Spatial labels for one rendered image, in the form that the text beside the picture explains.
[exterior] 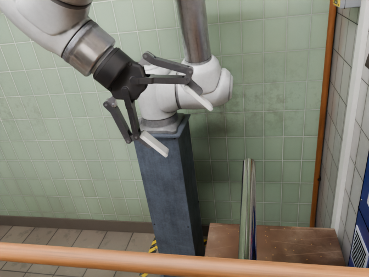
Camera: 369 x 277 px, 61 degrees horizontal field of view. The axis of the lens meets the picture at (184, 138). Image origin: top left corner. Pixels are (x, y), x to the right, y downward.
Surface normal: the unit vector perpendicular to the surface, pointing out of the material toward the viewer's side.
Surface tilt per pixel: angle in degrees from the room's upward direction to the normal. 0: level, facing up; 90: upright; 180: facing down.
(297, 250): 0
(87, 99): 90
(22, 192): 90
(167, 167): 90
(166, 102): 95
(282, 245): 0
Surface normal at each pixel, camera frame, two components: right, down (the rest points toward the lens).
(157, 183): -0.22, 0.48
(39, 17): -0.17, 0.68
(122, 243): -0.12, -0.88
